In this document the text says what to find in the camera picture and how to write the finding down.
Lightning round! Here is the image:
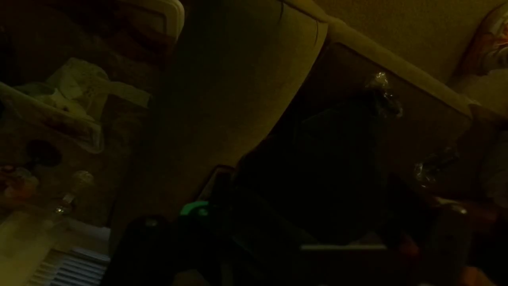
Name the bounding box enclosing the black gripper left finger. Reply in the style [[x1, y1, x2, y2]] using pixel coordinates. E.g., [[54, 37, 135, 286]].
[[211, 166, 238, 228]]

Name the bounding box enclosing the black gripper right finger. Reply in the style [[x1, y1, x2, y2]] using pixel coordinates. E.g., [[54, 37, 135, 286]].
[[414, 193, 470, 252]]

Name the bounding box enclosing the beige fabric sofa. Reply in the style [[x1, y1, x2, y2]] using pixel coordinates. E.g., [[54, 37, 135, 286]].
[[110, 0, 508, 228]]

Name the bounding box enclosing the dark blanket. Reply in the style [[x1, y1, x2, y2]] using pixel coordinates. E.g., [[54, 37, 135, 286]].
[[237, 98, 406, 249]]

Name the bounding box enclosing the crinkly clear plastic wrap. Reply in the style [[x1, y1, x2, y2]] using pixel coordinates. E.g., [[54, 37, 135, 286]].
[[364, 71, 406, 120]]

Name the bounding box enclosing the white floor vent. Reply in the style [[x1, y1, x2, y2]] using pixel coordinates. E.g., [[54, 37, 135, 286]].
[[29, 241, 114, 286]]

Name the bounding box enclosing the dark side table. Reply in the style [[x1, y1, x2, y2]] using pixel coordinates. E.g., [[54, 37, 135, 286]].
[[0, 79, 116, 225]]

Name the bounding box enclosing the white crumpled tissue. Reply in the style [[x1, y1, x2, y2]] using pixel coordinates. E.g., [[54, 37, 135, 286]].
[[17, 56, 152, 156]]

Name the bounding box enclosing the patterned pillow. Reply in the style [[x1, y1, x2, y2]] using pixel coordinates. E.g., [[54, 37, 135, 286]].
[[459, 4, 508, 77]]

